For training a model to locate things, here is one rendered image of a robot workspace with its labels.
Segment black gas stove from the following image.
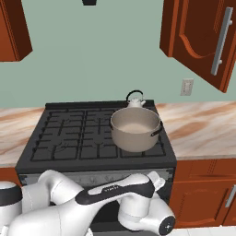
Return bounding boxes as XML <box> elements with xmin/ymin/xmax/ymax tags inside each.
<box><xmin>15</xmin><ymin>100</ymin><xmax>178</xmax><ymax>236</ymax></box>

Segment red-brown base cabinet door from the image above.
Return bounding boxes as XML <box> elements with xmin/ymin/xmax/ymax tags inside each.
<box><xmin>169</xmin><ymin>180</ymin><xmax>236</xmax><ymax>229</ymax></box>

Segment red-brown base cabinet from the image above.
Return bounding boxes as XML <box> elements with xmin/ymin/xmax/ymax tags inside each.
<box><xmin>0</xmin><ymin>167</ymin><xmax>22</xmax><ymax>187</ymax></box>

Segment red-brown drawer front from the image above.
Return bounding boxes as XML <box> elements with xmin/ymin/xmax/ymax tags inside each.
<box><xmin>175</xmin><ymin>158</ymin><xmax>236</xmax><ymax>183</ymax></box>

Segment white kettle with black handle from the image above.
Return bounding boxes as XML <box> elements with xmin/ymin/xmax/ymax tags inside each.
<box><xmin>124</xmin><ymin>89</ymin><xmax>147</xmax><ymax>109</ymax></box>

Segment beige pot with black handles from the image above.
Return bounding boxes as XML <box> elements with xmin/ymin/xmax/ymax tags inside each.
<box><xmin>110</xmin><ymin>106</ymin><xmax>164</xmax><ymax>154</ymax></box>

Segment white wall outlet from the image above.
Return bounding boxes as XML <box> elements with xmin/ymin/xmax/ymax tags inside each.
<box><xmin>180</xmin><ymin>77</ymin><xmax>195</xmax><ymax>97</ymax></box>

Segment red-brown wall cabinet body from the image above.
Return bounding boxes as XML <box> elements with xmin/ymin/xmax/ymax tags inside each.
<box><xmin>159</xmin><ymin>0</ymin><xmax>179</xmax><ymax>58</ymax></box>

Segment red-brown wall cabinet door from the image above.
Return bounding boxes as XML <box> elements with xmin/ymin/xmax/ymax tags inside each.
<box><xmin>171</xmin><ymin>0</ymin><xmax>236</xmax><ymax>94</ymax></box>

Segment silver bar door handle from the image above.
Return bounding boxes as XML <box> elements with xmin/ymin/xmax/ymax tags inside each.
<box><xmin>210</xmin><ymin>6</ymin><xmax>234</xmax><ymax>77</ymax></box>

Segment silver base cabinet handle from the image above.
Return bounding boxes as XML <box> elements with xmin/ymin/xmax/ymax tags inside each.
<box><xmin>225</xmin><ymin>183</ymin><xmax>236</xmax><ymax>208</ymax></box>

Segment red-brown wall cabinet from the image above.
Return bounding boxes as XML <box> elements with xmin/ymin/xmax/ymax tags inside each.
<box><xmin>0</xmin><ymin>0</ymin><xmax>33</xmax><ymax>63</ymax></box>

